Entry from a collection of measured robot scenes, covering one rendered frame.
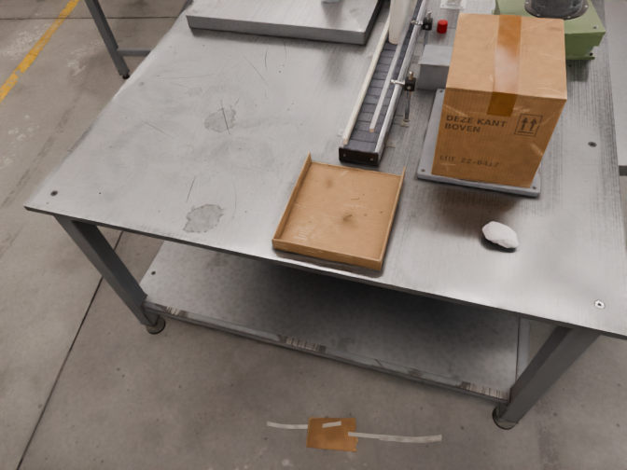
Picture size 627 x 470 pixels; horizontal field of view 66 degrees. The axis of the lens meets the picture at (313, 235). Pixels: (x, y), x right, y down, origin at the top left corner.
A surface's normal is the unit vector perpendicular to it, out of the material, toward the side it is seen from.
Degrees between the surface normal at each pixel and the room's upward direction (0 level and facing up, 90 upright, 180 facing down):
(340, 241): 0
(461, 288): 0
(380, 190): 0
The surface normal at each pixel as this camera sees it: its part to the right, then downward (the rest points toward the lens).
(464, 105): -0.26, 0.79
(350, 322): -0.07, -0.61
